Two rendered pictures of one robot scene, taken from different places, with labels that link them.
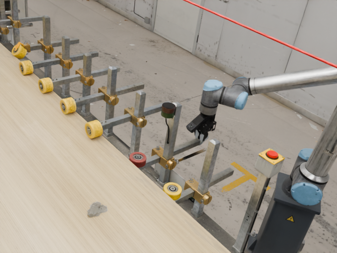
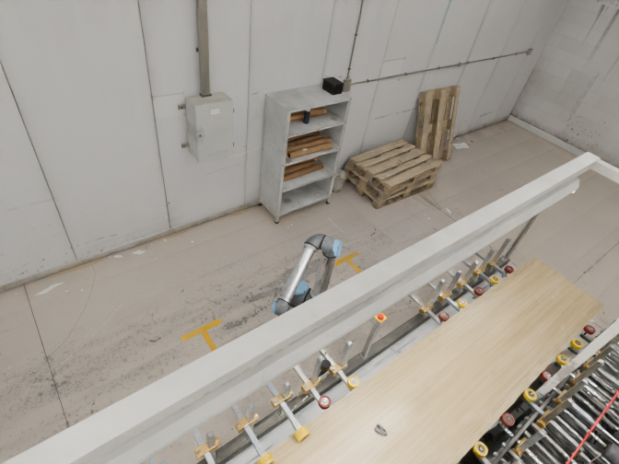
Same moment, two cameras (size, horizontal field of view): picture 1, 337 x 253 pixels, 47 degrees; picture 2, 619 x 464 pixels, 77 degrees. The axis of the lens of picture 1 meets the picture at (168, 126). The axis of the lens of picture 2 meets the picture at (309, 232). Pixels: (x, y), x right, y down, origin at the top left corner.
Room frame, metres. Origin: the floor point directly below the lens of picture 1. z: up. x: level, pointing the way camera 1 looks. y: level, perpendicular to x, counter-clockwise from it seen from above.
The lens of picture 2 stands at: (1.69, 1.28, 3.36)
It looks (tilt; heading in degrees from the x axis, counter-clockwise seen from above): 42 degrees down; 272
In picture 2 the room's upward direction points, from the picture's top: 11 degrees clockwise
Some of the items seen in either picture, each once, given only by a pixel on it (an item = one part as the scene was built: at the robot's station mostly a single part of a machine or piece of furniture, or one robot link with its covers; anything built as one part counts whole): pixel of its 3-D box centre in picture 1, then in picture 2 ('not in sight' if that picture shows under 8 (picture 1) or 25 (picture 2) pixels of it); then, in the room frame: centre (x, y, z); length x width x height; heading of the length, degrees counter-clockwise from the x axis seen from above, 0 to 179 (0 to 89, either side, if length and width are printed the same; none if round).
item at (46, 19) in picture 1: (47, 50); not in sight; (2.38, 0.88, 0.92); 0.04 x 0.04 x 0.48; 46
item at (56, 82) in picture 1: (83, 76); (204, 448); (2.07, 0.55, 0.95); 0.50 x 0.04 x 0.04; 136
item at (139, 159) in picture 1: (137, 165); (323, 404); (1.43, 0.12, 0.85); 0.08 x 0.08 x 0.11
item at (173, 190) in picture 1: (170, 197); (352, 384); (1.26, -0.06, 0.85); 0.08 x 0.08 x 0.11
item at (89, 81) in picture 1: (85, 77); (207, 447); (2.05, 0.54, 0.95); 0.14 x 0.06 x 0.05; 46
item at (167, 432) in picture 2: not in sight; (426, 264); (1.27, 0.20, 2.34); 2.40 x 0.12 x 0.08; 46
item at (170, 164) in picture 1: (163, 158); (311, 385); (1.53, 0.00, 0.85); 0.14 x 0.06 x 0.05; 46
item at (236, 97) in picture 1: (234, 97); not in sight; (1.72, -0.30, 1.14); 0.12 x 0.12 x 0.09; 75
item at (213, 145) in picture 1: (204, 183); (342, 361); (1.34, -0.20, 0.89); 0.04 x 0.04 x 0.48; 46
